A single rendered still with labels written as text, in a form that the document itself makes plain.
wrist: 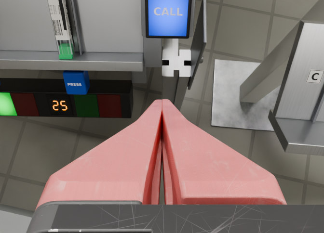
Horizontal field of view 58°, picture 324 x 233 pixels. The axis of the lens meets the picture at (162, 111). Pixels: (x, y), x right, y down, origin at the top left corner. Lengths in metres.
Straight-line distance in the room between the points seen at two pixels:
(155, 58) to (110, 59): 0.05
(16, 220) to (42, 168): 0.64
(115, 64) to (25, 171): 0.85
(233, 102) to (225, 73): 0.11
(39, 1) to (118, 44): 0.09
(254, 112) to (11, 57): 0.88
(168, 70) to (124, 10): 0.13
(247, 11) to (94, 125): 0.72
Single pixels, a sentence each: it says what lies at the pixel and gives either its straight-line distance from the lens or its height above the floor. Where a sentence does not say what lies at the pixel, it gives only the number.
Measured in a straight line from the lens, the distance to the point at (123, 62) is 0.32.
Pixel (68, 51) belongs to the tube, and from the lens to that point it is 0.33.
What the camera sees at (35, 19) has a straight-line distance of 0.35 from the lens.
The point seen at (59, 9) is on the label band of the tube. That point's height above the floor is 0.77.
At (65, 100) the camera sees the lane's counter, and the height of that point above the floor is 0.66.
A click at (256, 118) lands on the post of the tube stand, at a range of 1.09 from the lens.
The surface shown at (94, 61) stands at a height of 0.73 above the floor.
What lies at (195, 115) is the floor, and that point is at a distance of 1.05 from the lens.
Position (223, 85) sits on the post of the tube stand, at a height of 0.01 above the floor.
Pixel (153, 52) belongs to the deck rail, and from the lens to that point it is 0.32.
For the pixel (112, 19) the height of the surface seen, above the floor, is 0.75.
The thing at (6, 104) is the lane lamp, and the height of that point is 0.66.
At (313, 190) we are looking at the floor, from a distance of 1.15.
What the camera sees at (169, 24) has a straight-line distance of 0.27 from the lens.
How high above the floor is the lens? 1.03
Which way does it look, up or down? 78 degrees down
